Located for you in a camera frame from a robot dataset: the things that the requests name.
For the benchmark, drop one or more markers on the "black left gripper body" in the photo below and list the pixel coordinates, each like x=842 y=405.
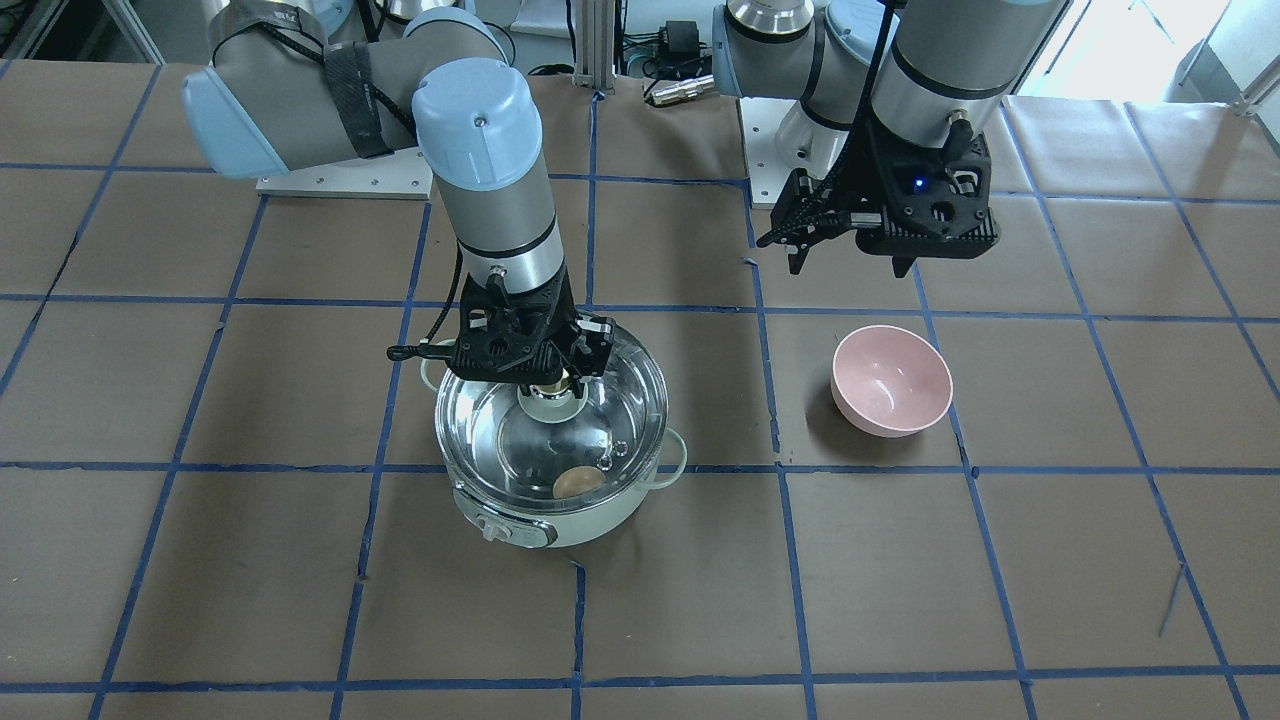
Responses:
x=845 y=180

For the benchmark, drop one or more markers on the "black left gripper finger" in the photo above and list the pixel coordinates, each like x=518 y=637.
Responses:
x=902 y=266
x=797 y=250

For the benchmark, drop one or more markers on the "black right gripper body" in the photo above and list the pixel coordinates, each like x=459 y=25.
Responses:
x=596 y=341

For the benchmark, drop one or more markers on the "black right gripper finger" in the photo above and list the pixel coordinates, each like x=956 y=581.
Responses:
x=592 y=347
x=542 y=389

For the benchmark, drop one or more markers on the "glass pot lid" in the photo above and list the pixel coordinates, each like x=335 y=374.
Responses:
x=511 y=447

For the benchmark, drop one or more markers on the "brown egg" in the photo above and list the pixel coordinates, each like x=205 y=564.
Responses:
x=577 y=481

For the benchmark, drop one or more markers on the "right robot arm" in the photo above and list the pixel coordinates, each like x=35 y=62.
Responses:
x=278 y=97

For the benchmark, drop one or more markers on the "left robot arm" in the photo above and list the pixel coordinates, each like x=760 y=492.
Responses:
x=911 y=84

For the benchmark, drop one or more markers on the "pale green electric pot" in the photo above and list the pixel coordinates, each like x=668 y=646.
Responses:
x=537 y=528

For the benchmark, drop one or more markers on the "pink bowl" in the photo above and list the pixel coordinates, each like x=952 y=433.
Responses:
x=890 y=382

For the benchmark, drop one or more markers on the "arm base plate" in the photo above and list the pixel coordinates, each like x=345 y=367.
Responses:
x=776 y=139
x=403 y=175

